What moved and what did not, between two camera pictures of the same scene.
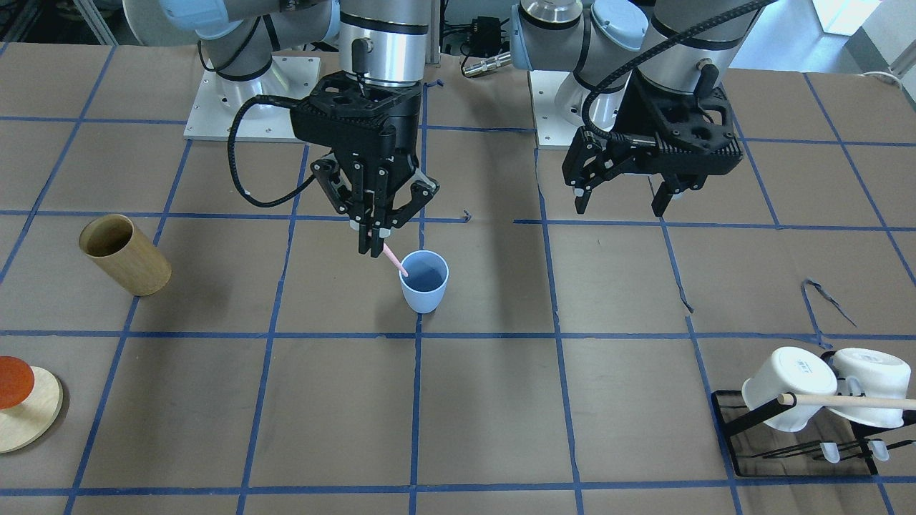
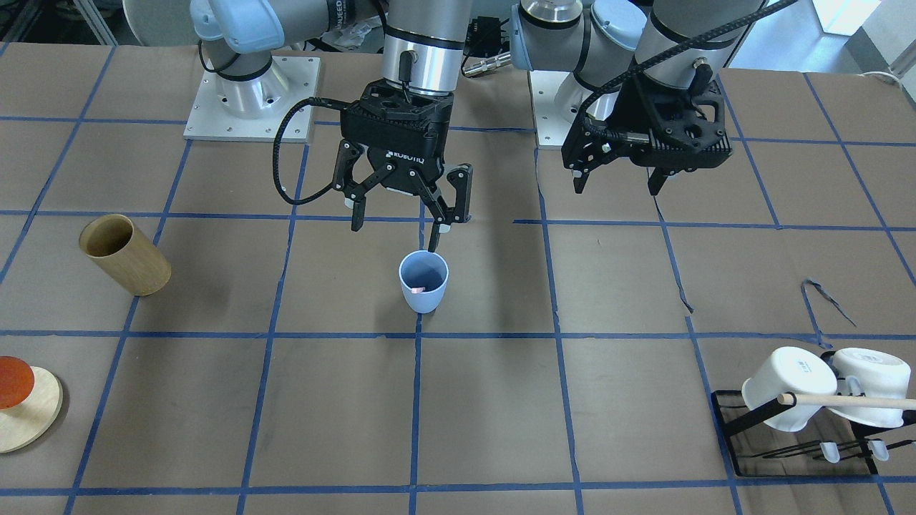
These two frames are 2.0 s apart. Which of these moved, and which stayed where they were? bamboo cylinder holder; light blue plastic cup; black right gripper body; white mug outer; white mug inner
Moved: black right gripper body
Stayed: light blue plastic cup; white mug inner; white mug outer; bamboo cylinder holder
